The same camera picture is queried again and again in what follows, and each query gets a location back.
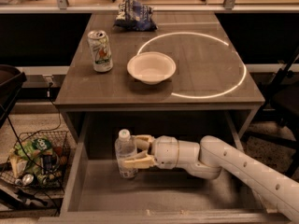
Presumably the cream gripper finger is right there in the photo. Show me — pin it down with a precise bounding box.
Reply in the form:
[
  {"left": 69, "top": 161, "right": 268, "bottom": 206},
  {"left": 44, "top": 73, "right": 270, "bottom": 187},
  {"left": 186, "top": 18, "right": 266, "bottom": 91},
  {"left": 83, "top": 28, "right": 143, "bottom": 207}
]
[
  {"left": 133, "top": 134, "right": 155, "bottom": 150},
  {"left": 122, "top": 150, "right": 156, "bottom": 169}
]

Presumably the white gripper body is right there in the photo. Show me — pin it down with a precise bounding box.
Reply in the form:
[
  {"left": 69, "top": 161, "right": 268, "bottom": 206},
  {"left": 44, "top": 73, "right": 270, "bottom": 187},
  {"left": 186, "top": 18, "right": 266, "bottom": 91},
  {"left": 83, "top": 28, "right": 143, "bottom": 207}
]
[{"left": 151, "top": 136, "right": 178, "bottom": 170}]

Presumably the clear plastic water bottle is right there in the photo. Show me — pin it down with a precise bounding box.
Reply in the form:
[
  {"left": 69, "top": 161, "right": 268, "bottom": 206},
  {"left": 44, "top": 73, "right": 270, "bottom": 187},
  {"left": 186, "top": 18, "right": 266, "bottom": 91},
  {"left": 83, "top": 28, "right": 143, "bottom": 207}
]
[{"left": 115, "top": 129, "right": 138, "bottom": 179}]

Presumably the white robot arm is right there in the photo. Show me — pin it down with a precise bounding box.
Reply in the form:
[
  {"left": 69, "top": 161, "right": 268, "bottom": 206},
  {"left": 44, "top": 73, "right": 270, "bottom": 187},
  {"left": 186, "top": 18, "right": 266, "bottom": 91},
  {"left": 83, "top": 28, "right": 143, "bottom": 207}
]
[{"left": 121, "top": 135, "right": 299, "bottom": 223}]

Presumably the grey open drawer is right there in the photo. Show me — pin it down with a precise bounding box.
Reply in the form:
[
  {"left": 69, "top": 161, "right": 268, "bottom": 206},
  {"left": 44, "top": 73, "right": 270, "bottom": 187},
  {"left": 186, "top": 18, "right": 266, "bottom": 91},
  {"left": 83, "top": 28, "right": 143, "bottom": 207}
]
[{"left": 38, "top": 111, "right": 298, "bottom": 224}]

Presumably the white paper bowl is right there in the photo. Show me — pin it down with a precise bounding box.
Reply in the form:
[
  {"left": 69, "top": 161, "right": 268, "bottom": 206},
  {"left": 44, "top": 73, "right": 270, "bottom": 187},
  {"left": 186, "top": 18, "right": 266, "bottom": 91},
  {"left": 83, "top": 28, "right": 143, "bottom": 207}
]
[{"left": 127, "top": 51, "right": 177, "bottom": 85}]

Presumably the grey wooden cabinet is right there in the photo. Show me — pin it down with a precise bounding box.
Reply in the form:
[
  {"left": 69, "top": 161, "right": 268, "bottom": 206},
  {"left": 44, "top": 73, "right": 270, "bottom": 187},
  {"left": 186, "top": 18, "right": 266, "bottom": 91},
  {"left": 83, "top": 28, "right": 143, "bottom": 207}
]
[{"left": 55, "top": 12, "right": 263, "bottom": 134}]

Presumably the white green soda can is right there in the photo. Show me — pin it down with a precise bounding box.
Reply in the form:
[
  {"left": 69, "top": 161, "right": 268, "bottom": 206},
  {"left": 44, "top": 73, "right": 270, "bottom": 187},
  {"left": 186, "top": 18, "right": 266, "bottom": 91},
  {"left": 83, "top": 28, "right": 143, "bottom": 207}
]
[{"left": 88, "top": 30, "right": 113, "bottom": 73}]

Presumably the green snack bag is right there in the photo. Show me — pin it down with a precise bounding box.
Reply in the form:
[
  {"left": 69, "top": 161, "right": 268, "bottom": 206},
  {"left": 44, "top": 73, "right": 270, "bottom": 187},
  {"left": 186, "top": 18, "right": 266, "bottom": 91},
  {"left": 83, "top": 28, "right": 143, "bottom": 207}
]
[{"left": 10, "top": 136, "right": 53, "bottom": 176}]

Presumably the silver can in basket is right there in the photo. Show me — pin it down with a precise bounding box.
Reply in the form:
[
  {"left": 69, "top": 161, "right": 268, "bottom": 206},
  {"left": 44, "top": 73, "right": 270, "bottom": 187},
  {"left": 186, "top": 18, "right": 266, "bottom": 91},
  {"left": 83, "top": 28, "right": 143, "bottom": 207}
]
[{"left": 21, "top": 174, "right": 35, "bottom": 186}]

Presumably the black office chair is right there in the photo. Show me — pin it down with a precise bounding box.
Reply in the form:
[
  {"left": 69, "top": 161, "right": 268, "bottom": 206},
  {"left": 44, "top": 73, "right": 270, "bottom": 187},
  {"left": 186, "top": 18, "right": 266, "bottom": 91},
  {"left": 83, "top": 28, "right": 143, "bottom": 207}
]
[{"left": 243, "top": 45, "right": 299, "bottom": 177}]

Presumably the blue chip bag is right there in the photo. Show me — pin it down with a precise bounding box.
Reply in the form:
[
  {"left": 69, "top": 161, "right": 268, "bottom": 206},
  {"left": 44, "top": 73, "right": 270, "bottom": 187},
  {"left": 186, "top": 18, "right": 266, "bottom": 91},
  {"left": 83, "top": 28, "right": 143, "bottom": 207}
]
[{"left": 114, "top": 0, "right": 157, "bottom": 32}]

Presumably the dark bin at left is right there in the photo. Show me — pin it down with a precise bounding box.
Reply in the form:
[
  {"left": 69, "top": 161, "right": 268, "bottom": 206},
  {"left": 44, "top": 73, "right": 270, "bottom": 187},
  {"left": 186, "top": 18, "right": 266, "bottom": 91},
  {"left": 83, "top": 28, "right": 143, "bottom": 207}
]
[{"left": 0, "top": 64, "right": 26, "bottom": 127}]

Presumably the wire basket with trash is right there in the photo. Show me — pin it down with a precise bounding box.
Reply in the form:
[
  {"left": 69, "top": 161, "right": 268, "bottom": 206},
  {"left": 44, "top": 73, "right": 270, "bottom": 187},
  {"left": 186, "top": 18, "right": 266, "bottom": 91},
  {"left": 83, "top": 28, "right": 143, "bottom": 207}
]
[{"left": 0, "top": 131, "right": 70, "bottom": 189}]

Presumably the black cable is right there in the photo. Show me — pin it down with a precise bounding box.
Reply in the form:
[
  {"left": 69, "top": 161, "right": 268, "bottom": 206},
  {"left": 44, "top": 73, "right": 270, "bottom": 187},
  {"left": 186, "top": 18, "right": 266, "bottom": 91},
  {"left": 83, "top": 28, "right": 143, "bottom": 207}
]
[{"left": 0, "top": 81, "right": 66, "bottom": 210}]

